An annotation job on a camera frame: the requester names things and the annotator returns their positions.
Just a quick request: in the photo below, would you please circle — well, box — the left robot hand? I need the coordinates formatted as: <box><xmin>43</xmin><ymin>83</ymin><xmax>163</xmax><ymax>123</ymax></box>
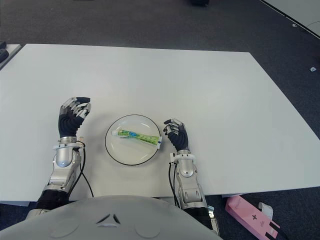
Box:
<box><xmin>57</xmin><ymin>96</ymin><xmax>92</xmax><ymax>138</ymax></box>

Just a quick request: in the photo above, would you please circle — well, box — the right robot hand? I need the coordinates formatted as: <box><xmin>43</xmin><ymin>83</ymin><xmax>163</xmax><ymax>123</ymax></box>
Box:
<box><xmin>162</xmin><ymin>117</ymin><xmax>190</xmax><ymax>152</ymax></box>

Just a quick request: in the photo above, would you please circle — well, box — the green toothpaste tube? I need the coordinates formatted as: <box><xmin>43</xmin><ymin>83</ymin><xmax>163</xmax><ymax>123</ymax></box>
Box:
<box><xmin>111</xmin><ymin>128</ymin><xmax>163</xmax><ymax>150</ymax></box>

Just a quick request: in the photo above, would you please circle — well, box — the white plate with black rim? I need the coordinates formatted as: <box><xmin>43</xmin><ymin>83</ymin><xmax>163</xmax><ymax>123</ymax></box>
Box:
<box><xmin>104</xmin><ymin>114</ymin><xmax>162</xmax><ymax>166</ymax></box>

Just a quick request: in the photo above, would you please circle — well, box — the white side table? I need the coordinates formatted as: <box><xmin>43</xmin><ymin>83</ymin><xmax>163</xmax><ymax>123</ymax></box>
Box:
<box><xmin>0</xmin><ymin>44</ymin><xmax>22</xmax><ymax>71</ymax></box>

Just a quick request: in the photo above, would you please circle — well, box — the pink cardboard box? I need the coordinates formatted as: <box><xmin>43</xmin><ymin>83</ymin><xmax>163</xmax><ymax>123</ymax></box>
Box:
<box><xmin>224</xmin><ymin>195</ymin><xmax>281</xmax><ymax>240</ymax></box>

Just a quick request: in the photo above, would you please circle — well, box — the grey robot torso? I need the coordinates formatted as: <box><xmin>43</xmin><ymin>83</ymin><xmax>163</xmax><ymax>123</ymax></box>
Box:
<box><xmin>0</xmin><ymin>194</ymin><xmax>217</xmax><ymax>240</ymax></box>

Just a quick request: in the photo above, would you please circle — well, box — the white background table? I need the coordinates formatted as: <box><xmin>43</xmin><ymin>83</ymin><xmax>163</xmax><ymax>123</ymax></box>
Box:
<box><xmin>258</xmin><ymin>0</ymin><xmax>320</xmax><ymax>40</ymax></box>

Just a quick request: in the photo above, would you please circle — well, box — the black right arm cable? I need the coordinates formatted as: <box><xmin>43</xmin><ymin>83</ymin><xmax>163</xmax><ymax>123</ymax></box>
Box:
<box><xmin>168</xmin><ymin>162</ymin><xmax>182</xmax><ymax>209</ymax></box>

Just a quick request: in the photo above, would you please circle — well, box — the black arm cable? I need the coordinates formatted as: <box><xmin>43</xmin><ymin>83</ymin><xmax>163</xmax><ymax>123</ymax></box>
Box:
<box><xmin>168</xmin><ymin>162</ymin><xmax>182</xmax><ymax>209</ymax></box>
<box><xmin>74</xmin><ymin>141</ymin><xmax>95</xmax><ymax>197</ymax></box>

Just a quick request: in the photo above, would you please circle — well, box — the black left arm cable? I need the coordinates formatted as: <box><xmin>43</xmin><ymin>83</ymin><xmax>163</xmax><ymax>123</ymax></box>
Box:
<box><xmin>74</xmin><ymin>141</ymin><xmax>95</xmax><ymax>197</ymax></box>

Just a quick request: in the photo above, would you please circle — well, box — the white strap loop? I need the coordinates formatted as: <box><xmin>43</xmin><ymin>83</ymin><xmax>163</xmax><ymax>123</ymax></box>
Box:
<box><xmin>258</xmin><ymin>201</ymin><xmax>275</xmax><ymax>221</ymax></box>

